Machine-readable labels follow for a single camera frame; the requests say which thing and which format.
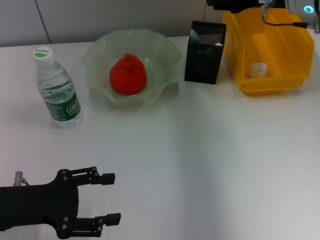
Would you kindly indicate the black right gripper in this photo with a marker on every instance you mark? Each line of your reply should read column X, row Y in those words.
column 257, row 4

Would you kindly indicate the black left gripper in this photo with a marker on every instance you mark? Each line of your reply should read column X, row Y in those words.
column 37, row 207

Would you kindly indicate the mint green pen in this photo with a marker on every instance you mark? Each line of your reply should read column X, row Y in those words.
column 219, row 44

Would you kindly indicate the grey marker pen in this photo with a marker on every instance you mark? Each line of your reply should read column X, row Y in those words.
column 195, row 37

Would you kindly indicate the white paper ball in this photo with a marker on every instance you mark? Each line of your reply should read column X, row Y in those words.
column 257, row 70

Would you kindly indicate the clear green-label water bottle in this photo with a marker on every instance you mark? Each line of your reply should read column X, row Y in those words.
column 60, row 100

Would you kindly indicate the orange knitted toy fruit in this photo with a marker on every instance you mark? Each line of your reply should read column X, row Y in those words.
column 128, row 77

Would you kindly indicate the black mesh pen holder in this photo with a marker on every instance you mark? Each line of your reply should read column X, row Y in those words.
column 202, row 67

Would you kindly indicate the yellow plastic storage bin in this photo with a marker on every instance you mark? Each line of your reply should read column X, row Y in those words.
column 270, row 50

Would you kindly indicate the pale green wavy glass bowl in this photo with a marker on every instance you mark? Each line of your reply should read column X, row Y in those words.
column 100, row 60

